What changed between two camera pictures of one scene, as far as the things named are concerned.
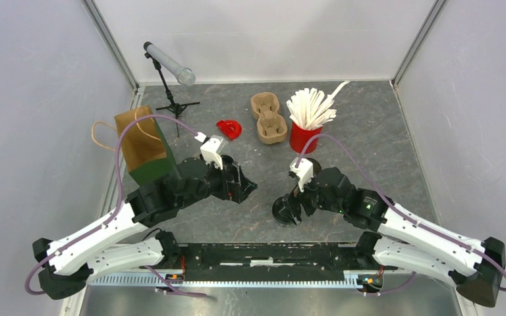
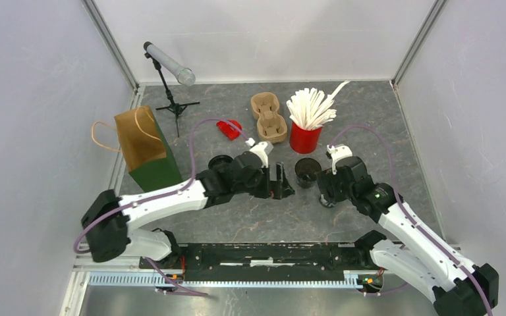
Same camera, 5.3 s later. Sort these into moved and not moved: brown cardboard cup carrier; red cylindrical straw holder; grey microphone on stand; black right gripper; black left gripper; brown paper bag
Moved: black left gripper; black right gripper
Not moved: brown cardboard cup carrier; brown paper bag; grey microphone on stand; red cylindrical straw holder
